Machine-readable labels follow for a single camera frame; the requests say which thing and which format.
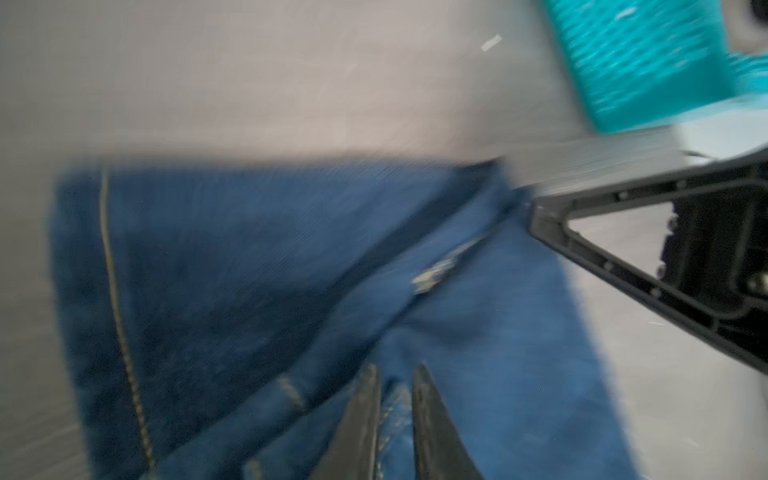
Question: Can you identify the teal plastic basket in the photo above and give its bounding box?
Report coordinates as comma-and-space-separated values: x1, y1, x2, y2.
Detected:
542, 1, 767, 134

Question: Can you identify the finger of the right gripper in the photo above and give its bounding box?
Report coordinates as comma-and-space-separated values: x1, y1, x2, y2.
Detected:
529, 150, 767, 372

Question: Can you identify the dark navy garment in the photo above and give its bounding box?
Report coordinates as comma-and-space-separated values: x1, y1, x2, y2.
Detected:
50, 161, 638, 479

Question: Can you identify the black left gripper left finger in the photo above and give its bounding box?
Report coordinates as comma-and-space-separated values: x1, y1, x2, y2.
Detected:
310, 365, 381, 480

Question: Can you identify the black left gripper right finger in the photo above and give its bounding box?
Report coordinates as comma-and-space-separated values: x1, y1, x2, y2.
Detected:
412, 365, 483, 480

